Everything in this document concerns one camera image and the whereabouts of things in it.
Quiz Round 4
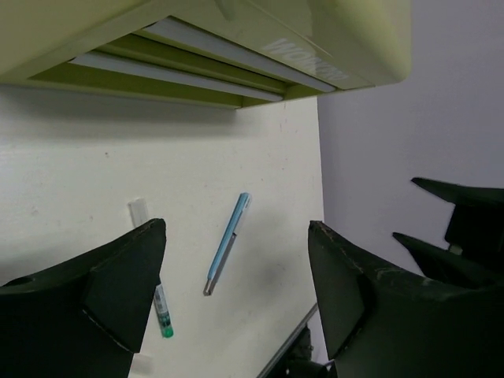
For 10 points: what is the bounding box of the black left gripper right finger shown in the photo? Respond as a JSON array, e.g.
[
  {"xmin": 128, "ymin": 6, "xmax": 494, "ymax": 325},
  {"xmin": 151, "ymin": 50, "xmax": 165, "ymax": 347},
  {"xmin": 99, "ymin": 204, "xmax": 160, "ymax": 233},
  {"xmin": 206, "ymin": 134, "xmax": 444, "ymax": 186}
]
[{"xmin": 308, "ymin": 221, "xmax": 503, "ymax": 377}]

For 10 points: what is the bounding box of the green top drawer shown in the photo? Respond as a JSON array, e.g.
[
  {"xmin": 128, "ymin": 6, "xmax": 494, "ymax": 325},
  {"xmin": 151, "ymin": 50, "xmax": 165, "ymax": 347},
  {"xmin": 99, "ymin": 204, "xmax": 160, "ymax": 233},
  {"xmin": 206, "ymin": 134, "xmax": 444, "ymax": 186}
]
[{"xmin": 139, "ymin": 17, "xmax": 336, "ymax": 93}]

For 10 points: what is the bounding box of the green capped clear pen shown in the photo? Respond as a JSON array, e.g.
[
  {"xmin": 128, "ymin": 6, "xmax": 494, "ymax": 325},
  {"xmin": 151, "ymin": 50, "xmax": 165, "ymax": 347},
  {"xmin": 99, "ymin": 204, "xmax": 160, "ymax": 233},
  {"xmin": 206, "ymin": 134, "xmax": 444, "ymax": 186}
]
[{"xmin": 154, "ymin": 282, "xmax": 174, "ymax": 339}]

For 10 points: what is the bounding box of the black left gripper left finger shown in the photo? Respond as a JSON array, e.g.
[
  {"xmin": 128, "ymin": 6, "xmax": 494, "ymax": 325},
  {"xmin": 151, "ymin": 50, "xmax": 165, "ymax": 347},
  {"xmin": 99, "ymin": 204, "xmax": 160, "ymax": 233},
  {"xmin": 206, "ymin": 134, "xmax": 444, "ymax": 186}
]
[{"xmin": 1, "ymin": 218, "xmax": 166, "ymax": 377}]

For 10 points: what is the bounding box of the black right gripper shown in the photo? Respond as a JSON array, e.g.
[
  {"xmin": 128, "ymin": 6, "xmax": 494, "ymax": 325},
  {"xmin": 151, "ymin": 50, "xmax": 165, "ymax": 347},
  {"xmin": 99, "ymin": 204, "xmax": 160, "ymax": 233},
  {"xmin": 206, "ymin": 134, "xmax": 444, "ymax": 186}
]
[{"xmin": 392, "ymin": 177, "xmax": 503, "ymax": 286}]

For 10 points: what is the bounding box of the green drawer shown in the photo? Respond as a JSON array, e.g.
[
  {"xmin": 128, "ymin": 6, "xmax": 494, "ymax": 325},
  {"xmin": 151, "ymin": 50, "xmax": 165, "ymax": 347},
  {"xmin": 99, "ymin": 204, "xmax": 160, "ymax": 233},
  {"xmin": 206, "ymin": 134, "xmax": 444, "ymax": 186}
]
[
  {"xmin": 139, "ymin": 17, "xmax": 336, "ymax": 93},
  {"xmin": 29, "ymin": 53, "xmax": 284, "ymax": 109}
]

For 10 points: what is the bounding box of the green bottom drawer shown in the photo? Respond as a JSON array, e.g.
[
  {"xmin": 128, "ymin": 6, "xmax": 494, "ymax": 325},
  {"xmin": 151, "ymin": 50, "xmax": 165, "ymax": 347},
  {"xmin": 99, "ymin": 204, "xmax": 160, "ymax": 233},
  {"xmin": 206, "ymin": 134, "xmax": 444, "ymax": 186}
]
[{"xmin": 29, "ymin": 53, "xmax": 284, "ymax": 109}]

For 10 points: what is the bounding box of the green metal tool chest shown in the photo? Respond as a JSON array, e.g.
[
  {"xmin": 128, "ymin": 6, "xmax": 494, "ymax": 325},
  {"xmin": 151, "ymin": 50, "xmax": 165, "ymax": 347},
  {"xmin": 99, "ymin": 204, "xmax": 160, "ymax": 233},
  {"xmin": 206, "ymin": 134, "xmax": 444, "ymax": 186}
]
[{"xmin": 1, "ymin": 0, "xmax": 412, "ymax": 109}]

